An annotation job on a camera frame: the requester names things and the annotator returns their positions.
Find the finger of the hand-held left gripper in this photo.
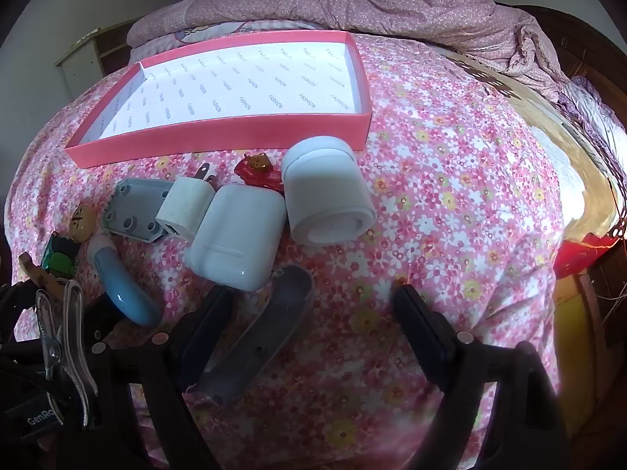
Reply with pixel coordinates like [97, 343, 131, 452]
[87, 293, 125, 349]

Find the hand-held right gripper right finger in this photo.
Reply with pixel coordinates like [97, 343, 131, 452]
[394, 285, 562, 470]

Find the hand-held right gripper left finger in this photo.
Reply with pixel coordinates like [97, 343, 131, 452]
[91, 285, 234, 470]

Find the blue curved tube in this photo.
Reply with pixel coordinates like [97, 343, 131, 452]
[89, 232, 164, 327]

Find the grey toy skateboard deck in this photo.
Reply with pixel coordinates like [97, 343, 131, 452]
[186, 264, 315, 405]

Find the green lighter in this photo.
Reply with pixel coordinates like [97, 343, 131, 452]
[42, 234, 80, 283]

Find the notched wooden block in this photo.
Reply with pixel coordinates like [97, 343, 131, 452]
[18, 252, 65, 300]

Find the round wooden chess piece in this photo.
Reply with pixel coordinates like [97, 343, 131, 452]
[69, 203, 98, 242]

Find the white charger plug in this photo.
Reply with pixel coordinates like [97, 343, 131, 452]
[155, 163, 217, 242]

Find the pink cardboard box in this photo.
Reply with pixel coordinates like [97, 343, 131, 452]
[65, 30, 371, 169]

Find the metal spring clip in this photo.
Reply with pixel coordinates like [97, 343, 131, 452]
[35, 279, 100, 428]

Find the white earbuds case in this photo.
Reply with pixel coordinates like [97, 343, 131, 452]
[185, 184, 287, 293]

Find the grey plate with holes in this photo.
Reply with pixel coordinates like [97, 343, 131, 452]
[101, 179, 181, 244]

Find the pink floral bed sheet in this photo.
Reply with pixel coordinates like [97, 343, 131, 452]
[0, 29, 563, 470]

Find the red toy figure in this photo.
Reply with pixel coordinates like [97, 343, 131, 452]
[234, 153, 285, 193]

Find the white plastic jar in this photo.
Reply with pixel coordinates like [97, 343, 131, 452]
[281, 136, 377, 246]

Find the red cloth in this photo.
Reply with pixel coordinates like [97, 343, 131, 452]
[553, 232, 624, 281]

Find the lilac pillow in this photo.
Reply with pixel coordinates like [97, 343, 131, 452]
[553, 76, 627, 183]

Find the pink quilt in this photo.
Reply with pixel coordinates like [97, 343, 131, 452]
[126, 0, 572, 105]

